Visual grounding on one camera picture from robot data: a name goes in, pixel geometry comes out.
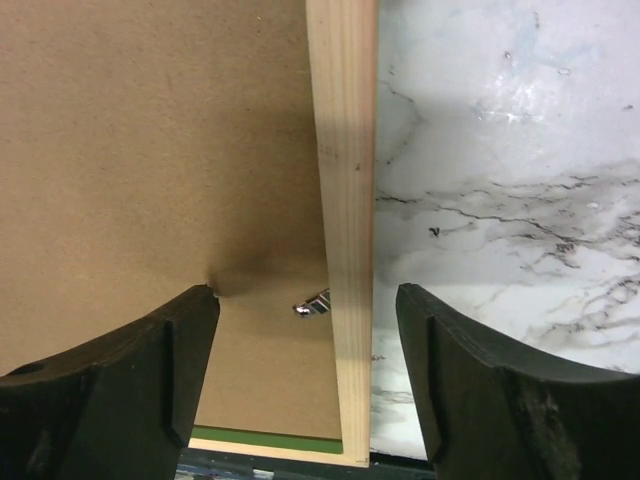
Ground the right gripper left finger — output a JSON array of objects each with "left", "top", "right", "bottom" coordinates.
[{"left": 1, "top": 285, "right": 220, "bottom": 479}]

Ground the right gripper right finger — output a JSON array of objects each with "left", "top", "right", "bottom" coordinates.
[{"left": 395, "top": 283, "right": 639, "bottom": 479}]

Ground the brown cardboard backing board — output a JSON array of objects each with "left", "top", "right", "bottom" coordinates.
[{"left": 1, "top": 1, "right": 340, "bottom": 439}]

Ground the green wooden picture frame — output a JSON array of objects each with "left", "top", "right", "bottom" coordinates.
[{"left": 189, "top": 1, "right": 378, "bottom": 468}]

